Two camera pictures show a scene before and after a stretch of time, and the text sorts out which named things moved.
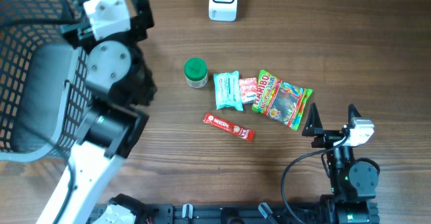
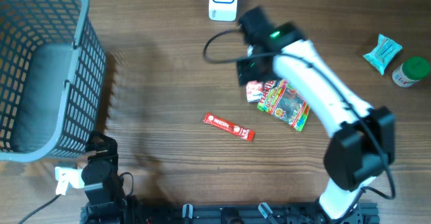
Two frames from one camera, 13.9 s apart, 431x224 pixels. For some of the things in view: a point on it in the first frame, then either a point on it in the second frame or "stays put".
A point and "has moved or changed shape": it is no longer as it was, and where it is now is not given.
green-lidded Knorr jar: [196, 72] → [413, 70]
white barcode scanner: [223, 1] stays put
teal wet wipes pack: [227, 90] → [384, 53]
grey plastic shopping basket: [44, 87] stays put
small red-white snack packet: [248, 87] has moved or changed shape
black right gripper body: [327, 139] → [247, 70]
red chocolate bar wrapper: [240, 131] stays put
